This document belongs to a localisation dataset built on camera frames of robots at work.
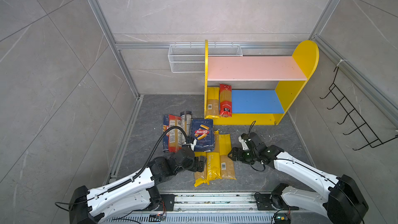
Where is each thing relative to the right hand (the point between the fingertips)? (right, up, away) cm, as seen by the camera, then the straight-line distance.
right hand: (232, 155), depth 82 cm
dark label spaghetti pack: (-27, +18, +19) cm, 38 cm away
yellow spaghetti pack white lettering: (-11, -6, -1) cm, 12 cm away
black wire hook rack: (+50, +14, -24) cm, 57 cm away
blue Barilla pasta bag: (-16, +12, +8) cm, 22 cm away
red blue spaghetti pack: (-34, +7, +8) cm, 36 cm away
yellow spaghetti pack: (-17, -10, -4) cm, 21 cm away
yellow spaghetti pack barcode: (-3, -6, -1) cm, 7 cm away
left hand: (-18, +3, -8) cm, 19 cm away
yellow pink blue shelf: (+31, +41, +35) cm, 63 cm away
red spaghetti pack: (-3, +27, +7) cm, 28 cm away
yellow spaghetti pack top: (-10, +26, +8) cm, 29 cm away
